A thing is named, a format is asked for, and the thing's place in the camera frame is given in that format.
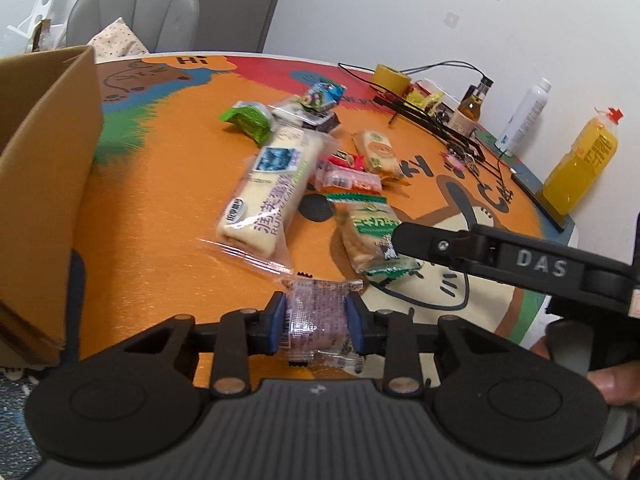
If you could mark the green snack packet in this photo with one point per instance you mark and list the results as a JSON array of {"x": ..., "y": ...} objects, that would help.
[{"x": 250, "y": 119}]

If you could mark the grey door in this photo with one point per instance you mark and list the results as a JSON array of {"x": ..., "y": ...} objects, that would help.
[{"x": 235, "y": 5}]

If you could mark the clear dark sandwich packet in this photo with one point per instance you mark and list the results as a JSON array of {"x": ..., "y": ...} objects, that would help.
[{"x": 320, "y": 119}]

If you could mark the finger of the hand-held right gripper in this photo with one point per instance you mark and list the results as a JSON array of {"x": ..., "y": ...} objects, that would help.
[{"x": 425, "y": 242}]

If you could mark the long white bread packet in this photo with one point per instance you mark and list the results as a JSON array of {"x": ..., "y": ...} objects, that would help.
[{"x": 270, "y": 190}]

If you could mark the colourful printed table mat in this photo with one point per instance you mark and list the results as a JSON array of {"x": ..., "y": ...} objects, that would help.
[{"x": 165, "y": 210}]

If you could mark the orange juice bottle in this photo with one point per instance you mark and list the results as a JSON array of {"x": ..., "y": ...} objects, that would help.
[{"x": 580, "y": 165}]

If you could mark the yellow tape roll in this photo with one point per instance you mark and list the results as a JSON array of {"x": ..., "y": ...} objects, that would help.
[{"x": 392, "y": 77}]

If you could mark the yellow plastic clip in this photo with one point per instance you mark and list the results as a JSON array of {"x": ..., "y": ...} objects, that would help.
[{"x": 424, "y": 98}]

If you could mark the clear red orange snack packet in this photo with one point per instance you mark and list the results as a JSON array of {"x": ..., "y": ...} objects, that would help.
[{"x": 350, "y": 180}]

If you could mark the white spray bottle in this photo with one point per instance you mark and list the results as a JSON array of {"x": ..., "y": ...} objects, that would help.
[{"x": 525, "y": 115}]

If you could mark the person's right hand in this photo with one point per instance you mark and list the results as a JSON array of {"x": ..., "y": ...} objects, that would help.
[{"x": 617, "y": 385}]

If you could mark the clear purple snack packet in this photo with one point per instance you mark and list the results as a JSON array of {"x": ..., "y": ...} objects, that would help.
[{"x": 315, "y": 320}]

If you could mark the brown cardboard box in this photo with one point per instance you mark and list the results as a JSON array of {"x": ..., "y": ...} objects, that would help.
[{"x": 45, "y": 160}]

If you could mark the grey padded chair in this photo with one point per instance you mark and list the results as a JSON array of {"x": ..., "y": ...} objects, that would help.
[{"x": 150, "y": 10}]

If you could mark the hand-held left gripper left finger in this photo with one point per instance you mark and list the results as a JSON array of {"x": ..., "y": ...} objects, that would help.
[{"x": 276, "y": 322}]

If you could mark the amber glass bottle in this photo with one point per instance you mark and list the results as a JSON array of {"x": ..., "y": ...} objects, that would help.
[{"x": 470, "y": 110}]

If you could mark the black phone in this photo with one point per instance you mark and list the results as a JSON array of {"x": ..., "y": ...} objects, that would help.
[{"x": 542, "y": 200}]

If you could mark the orange cracker packet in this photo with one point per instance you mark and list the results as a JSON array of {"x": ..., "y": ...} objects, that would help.
[{"x": 380, "y": 152}]

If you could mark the bunch of keys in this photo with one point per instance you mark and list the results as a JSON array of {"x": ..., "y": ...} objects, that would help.
[{"x": 457, "y": 160}]

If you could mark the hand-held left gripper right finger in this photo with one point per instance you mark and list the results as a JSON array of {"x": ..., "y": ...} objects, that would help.
[{"x": 352, "y": 320}]

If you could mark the blue candy packet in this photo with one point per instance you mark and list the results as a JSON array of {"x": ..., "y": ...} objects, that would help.
[{"x": 334, "y": 91}]

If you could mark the cream polka-dot cushion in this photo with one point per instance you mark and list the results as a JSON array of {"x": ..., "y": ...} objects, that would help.
[{"x": 117, "y": 40}]

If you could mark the green white cracker packet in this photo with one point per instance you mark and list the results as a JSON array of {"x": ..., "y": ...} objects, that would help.
[{"x": 365, "y": 230}]

